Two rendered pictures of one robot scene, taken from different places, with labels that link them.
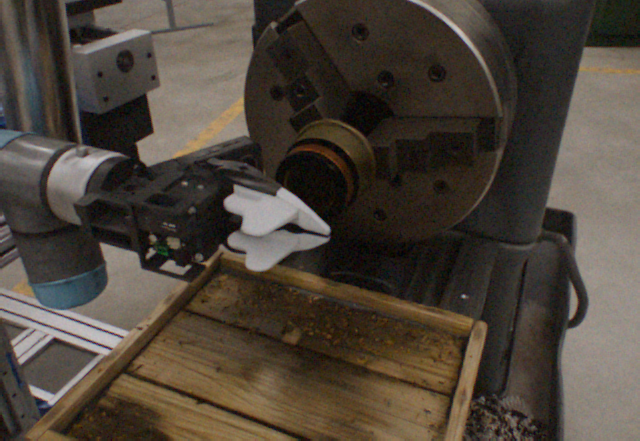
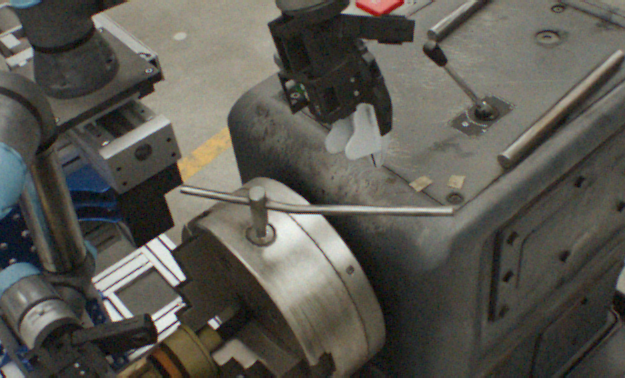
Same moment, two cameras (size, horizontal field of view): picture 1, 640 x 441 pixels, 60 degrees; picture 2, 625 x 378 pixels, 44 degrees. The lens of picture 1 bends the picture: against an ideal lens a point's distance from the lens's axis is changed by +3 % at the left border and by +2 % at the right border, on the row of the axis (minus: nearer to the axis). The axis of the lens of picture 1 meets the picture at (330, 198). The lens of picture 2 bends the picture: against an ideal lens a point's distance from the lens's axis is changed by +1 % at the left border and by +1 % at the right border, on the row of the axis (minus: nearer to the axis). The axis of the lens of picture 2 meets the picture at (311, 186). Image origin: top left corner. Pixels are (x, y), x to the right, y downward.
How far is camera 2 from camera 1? 0.80 m
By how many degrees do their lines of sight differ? 29
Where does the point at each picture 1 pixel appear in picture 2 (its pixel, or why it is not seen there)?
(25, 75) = (35, 223)
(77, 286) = not seen: hidden behind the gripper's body
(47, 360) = (144, 286)
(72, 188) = (29, 338)
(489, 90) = (301, 347)
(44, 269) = not seen: hidden behind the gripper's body
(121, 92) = (140, 174)
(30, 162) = (15, 308)
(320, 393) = not seen: outside the picture
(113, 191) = (50, 345)
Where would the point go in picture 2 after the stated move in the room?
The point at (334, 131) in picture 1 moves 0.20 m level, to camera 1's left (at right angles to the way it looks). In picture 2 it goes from (186, 344) to (69, 299)
